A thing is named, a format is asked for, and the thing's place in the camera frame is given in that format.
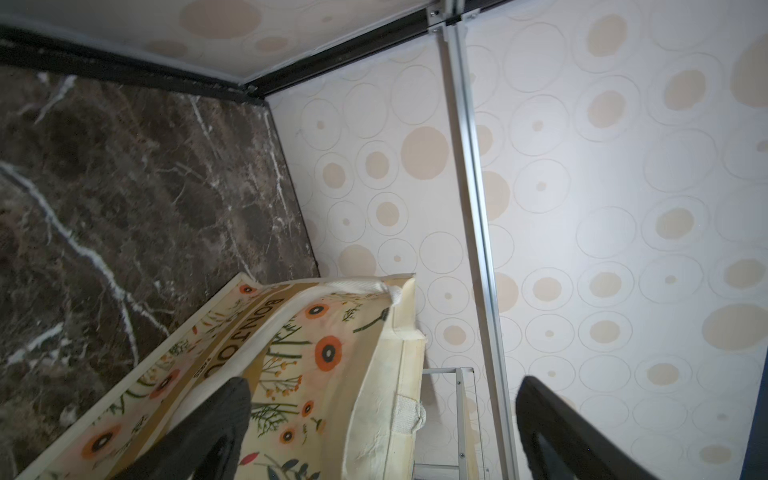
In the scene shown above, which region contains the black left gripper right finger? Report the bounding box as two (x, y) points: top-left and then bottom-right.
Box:
(515, 376), (654, 480)

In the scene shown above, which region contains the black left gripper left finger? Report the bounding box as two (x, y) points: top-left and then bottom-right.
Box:
(116, 377), (251, 480)

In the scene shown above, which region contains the floral cream grocery tote bag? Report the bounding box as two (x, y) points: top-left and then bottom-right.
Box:
(23, 274), (426, 479)

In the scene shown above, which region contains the white wooden two-tier shelf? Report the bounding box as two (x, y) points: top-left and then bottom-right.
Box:
(412, 367), (488, 479)

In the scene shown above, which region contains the aluminium horizontal rail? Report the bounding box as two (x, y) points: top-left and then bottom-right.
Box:
(427, 1), (520, 479)

